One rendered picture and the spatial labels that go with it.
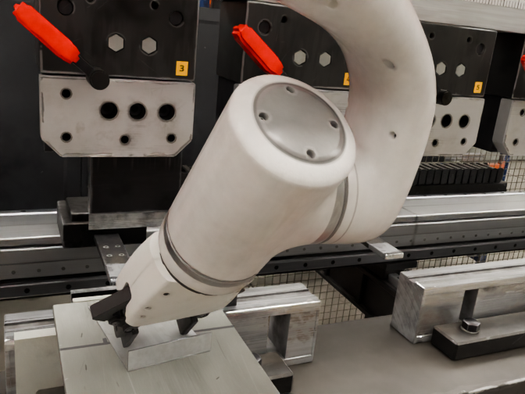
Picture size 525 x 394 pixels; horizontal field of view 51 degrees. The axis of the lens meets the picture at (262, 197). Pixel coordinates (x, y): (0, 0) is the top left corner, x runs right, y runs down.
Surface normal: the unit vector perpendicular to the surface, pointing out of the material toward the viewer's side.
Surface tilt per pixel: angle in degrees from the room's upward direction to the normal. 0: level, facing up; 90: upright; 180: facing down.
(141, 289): 92
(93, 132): 90
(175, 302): 130
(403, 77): 123
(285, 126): 41
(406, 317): 90
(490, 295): 90
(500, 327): 0
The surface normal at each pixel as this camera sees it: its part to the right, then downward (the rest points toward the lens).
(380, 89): -0.81, 0.54
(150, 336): 0.10, -0.95
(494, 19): 0.40, 0.31
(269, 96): 0.33, -0.59
